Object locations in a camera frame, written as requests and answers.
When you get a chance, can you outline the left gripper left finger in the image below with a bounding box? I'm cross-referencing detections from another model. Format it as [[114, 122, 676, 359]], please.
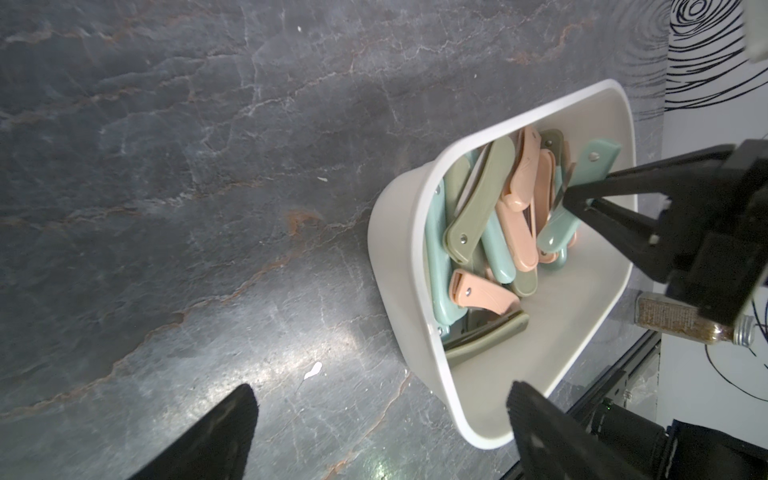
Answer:
[[132, 384, 259, 479]]

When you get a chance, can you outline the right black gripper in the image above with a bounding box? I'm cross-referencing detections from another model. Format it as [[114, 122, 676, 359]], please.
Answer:
[[576, 139, 767, 326]]

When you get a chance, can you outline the teal folding fruit knife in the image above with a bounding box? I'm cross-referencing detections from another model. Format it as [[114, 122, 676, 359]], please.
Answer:
[[537, 139, 622, 254]]

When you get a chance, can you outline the teal folding knife middle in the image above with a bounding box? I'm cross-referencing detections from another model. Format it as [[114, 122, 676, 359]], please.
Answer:
[[424, 180, 467, 332]]

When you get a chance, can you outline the pink folding knife middle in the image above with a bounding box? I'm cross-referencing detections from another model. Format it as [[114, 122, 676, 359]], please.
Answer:
[[495, 126, 541, 272]]

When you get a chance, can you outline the white plastic storage box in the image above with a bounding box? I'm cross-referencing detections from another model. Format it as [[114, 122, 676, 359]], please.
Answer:
[[367, 79, 636, 450]]

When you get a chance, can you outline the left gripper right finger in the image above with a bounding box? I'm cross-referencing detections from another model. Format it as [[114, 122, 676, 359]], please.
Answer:
[[506, 381, 645, 479]]

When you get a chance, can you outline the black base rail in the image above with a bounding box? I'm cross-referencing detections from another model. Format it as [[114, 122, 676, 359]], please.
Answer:
[[501, 332, 661, 479]]

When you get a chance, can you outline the glass spice jar silver cap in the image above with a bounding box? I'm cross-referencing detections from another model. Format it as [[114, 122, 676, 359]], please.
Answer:
[[634, 292, 757, 347]]

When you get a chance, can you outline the olive folding knife top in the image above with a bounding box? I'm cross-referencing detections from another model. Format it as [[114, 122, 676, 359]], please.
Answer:
[[443, 135, 516, 265]]

